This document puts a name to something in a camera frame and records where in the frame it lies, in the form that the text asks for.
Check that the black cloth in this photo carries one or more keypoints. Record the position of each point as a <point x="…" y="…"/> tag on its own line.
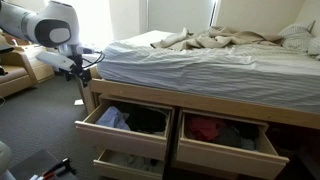
<point x="145" y="118"/>

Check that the small white pillow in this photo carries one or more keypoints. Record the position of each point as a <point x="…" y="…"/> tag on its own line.
<point x="315" y="46"/>

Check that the dark grey cloth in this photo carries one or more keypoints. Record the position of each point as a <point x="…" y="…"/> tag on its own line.
<point x="230" y="135"/>

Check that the wooden bed frame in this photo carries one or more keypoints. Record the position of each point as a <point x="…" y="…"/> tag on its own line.
<point x="213" y="104"/>

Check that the white paper scrap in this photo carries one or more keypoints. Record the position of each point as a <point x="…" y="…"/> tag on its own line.
<point x="78" y="102"/>

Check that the low wooden drawer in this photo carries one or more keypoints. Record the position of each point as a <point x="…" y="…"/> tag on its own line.
<point x="116" y="171"/>

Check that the grey blue cloth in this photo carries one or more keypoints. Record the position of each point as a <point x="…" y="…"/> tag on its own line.
<point x="112" y="119"/>

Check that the light grey cloth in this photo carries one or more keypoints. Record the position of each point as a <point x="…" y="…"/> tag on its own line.
<point x="248" y="144"/>

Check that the black work table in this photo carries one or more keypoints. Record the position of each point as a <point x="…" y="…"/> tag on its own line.
<point x="31" y="165"/>

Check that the grey rounded object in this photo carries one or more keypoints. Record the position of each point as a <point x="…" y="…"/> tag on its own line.
<point x="4" y="160"/>

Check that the large striped pillow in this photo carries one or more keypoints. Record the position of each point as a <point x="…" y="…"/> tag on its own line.
<point x="296" y="36"/>

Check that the mattress with striped sheet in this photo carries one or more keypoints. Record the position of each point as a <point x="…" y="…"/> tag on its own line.
<point x="206" y="73"/>

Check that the wooden drawer with red cloth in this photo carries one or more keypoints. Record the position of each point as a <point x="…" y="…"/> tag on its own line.
<point x="230" y="160"/>

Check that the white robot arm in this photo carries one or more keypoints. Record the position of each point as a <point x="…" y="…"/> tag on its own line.
<point x="50" y="23"/>

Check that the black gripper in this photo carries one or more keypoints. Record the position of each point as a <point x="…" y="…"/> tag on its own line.
<point x="77" y="66"/>

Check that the wooden armchair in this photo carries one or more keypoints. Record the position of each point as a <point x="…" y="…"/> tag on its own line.
<point x="11" y="78"/>

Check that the red cloth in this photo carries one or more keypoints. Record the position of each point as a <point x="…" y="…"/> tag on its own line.
<point x="204" y="128"/>

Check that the white clothes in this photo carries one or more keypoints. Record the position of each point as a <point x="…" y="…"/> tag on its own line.
<point x="135" y="162"/>

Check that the wooden drawer with black cloth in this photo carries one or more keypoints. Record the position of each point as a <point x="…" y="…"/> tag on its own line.
<point x="123" y="141"/>

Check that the beige blanket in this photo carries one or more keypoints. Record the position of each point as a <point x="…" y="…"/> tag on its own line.
<point x="213" y="38"/>

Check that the black red clamp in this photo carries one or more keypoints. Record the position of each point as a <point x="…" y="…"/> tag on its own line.
<point x="56" y="168"/>

